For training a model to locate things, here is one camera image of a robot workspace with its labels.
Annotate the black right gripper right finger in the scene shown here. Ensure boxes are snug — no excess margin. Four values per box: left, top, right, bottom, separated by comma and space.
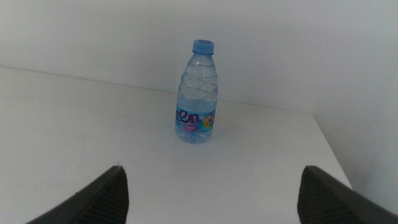
296, 165, 398, 224

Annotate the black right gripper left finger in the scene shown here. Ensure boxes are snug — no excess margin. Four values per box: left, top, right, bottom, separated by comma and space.
26, 165, 130, 224

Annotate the clear water bottle blue cap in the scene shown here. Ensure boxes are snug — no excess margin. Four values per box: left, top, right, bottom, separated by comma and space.
174, 39, 220, 145

